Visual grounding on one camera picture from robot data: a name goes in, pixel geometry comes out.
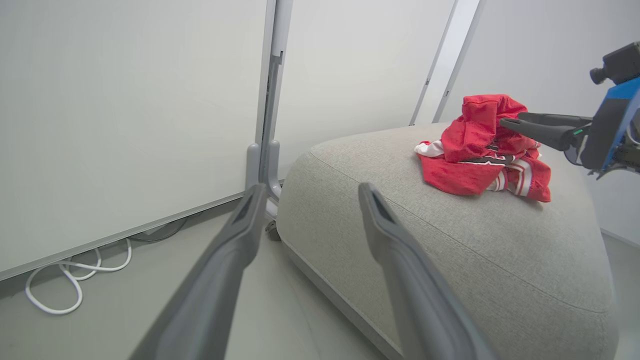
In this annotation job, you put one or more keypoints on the white partition panel behind sofa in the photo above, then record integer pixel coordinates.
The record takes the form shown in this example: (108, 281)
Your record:
(350, 75)

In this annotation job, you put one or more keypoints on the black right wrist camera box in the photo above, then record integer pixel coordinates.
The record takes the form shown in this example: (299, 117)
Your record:
(622, 62)

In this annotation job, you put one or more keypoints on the large white partition panel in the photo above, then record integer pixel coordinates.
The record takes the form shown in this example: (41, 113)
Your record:
(125, 110)

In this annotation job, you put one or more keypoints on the grey fabric sofa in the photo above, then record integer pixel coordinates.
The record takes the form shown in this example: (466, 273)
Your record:
(450, 260)

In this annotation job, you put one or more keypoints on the grey partition stand foot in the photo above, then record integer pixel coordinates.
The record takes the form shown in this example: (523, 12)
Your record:
(272, 165)

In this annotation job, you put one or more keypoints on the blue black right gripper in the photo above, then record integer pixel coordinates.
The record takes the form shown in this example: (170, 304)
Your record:
(612, 130)

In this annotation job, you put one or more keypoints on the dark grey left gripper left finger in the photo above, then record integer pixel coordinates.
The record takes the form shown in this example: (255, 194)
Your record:
(210, 290)

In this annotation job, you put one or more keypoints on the grey slanted partition post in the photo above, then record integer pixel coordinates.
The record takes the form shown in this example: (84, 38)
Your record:
(445, 60)

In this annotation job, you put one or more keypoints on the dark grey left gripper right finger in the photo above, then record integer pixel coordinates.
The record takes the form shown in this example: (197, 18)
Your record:
(420, 300)

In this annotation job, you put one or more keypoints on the red white sports jersey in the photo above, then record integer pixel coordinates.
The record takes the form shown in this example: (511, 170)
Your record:
(470, 145)

